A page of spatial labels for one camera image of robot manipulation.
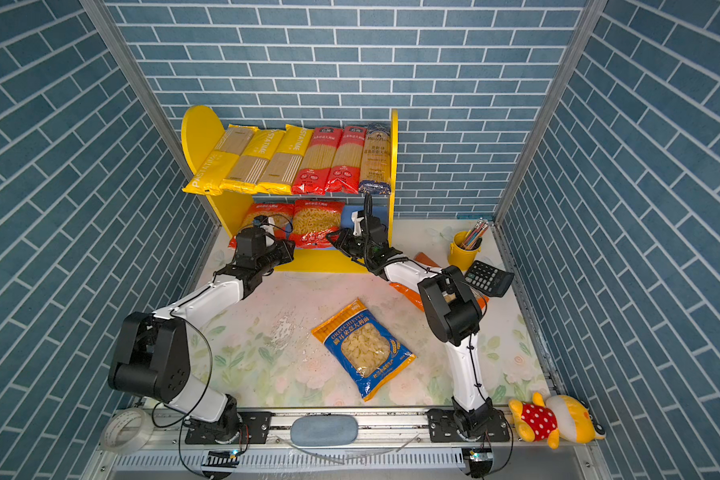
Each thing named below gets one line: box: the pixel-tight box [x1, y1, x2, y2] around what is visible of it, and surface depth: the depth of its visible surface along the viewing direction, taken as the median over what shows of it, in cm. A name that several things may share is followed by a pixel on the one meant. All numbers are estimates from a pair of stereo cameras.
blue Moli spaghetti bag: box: [358, 123, 392, 196], surface depth 76 cm
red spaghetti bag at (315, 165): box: [292, 127, 343, 195], surface depth 77 cm
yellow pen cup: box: [448, 230, 482, 271], surface depth 103 cm
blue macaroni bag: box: [312, 299, 416, 401], surface depth 86 cm
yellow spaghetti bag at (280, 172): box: [254, 124, 314, 196], surface depth 77 cm
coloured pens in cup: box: [459, 218, 489, 250], surface depth 101 cm
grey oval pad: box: [290, 414, 359, 446], surface depth 73 cm
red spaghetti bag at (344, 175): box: [326, 125, 367, 195], surface depth 76 cm
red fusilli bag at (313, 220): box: [290, 200, 345, 249], surface depth 98 cm
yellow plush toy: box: [509, 392, 606, 449], surface depth 71 cm
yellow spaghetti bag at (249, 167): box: [220, 129, 286, 194], surface depth 78 cm
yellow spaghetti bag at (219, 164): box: [182, 124, 259, 196], surface depth 76 cm
